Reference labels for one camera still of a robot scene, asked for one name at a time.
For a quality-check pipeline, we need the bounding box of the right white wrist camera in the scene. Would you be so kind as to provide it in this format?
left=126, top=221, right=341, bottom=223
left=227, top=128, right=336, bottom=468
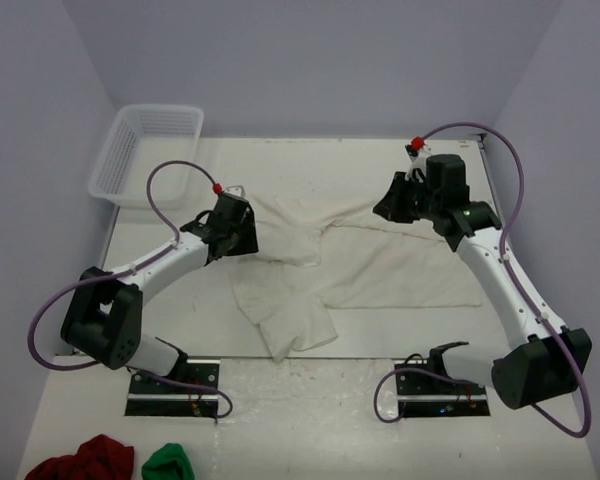
left=405, top=136, right=433, bottom=174

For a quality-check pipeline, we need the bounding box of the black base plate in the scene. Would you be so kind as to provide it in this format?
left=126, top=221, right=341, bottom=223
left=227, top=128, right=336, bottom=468
left=124, top=358, right=221, bottom=419
left=395, top=373, right=490, bottom=419

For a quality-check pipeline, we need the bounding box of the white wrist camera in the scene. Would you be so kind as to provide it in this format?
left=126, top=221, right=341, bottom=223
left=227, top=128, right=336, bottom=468
left=405, top=136, right=433, bottom=174
left=212, top=183, right=246, bottom=198

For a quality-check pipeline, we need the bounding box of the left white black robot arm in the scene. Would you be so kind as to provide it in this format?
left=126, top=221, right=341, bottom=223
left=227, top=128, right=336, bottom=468
left=60, top=192, right=259, bottom=393

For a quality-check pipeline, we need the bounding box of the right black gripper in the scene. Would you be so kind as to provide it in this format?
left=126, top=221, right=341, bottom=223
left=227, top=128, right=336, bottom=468
left=373, top=172, right=441, bottom=225

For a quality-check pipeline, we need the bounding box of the red t shirt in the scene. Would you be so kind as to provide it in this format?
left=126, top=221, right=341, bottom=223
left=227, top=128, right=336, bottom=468
left=25, top=434, right=135, bottom=479

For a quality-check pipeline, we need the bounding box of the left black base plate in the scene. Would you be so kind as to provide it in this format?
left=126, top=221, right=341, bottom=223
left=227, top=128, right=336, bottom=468
left=124, top=358, right=221, bottom=419

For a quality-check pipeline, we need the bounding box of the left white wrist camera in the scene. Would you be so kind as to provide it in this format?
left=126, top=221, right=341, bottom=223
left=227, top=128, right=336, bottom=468
left=212, top=183, right=246, bottom=198

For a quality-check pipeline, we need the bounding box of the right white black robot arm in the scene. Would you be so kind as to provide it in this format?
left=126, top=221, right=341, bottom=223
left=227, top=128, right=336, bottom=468
left=373, top=155, right=592, bottom=409

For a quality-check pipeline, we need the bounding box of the white t shirt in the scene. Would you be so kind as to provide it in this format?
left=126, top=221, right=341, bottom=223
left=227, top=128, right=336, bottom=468
left=230, top=194, right=482, bottom=362

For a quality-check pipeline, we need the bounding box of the white plastic basket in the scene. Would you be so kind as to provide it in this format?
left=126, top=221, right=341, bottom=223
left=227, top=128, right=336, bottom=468
left=88, top=104, right=204, bottom=209

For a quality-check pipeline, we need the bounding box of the green t shirt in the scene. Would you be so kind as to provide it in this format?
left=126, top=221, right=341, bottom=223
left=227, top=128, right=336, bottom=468
left=141, top=443, right=196, bottom=480

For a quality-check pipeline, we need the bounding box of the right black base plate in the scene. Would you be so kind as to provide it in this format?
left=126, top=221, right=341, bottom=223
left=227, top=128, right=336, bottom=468
left=395, top=373, right=490, bottom=419

